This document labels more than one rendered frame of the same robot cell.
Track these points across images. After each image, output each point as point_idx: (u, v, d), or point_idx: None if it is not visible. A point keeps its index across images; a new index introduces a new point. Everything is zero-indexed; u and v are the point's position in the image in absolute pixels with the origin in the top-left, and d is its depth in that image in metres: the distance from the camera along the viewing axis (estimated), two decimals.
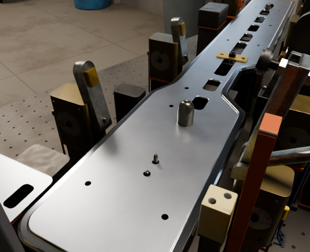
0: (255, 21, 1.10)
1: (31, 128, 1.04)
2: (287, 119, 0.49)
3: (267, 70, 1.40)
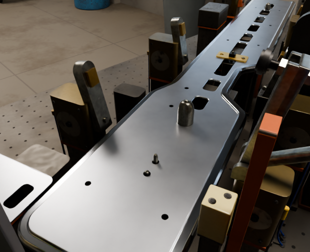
0: (255, 21, 1.10)
1: (31, 128, 1.04)
2: (287, 119, 0.49)
3: (267, 70, 1.40)
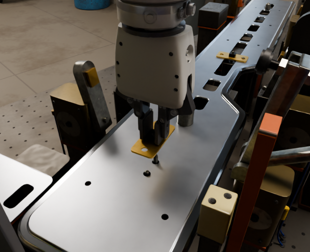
0: (255, 21, 1.10)
1: (31, 128, 1.04)
2: (287, 119, 0.49)
3: (267, 70, 1.40)
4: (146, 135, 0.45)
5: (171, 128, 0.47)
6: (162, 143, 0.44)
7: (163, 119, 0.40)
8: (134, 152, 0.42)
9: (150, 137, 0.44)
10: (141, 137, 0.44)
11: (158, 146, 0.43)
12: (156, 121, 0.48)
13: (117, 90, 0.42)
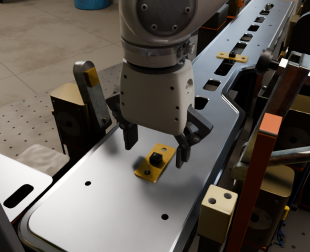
0: (255, 21, 1.10)
1: (31, 128, 1.04)
2: (287, 119, 0.49)
3: (267, 70, 1.40)
4: (149, 158, 0.48)
5: (172, 150, 0.50)
6: (164, 166, 0.47)
7: (184, 144, 0.41)
8: (138, 175, 0.45)
9: (152, 160, 0.47)
10: (126, 147, 0.47)
11: (160, 169, 0.46)
12: (158, 143, 0.51)
13: (108, 100, 0.44)
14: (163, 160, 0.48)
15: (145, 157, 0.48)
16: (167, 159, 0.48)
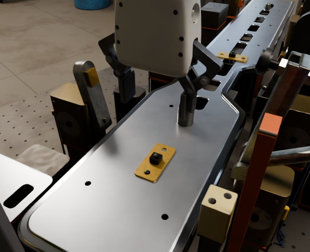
0: (255, 21, 1.10)
1: (31, 128, 1.04)
2: (287, 119, 0.49)
3: (267, 70, 1.40)
4: (149, 158, 0.48)
5: (172, 150, 0.50)
6: (164, 166, 0.47)
7: (190, 88, 0.36)
8: (138, 175, 0.45)
9: (152, 160, 0.47)
10: (122, 99, 0.41)
11: (160, 169, 0.46)
12: (158, 143, 0.51)
13: (101, 42, 0.39)
14: (163, 160, 0.48)
15: (145, 157, 0.48)
16: (167, 159, 0.48)
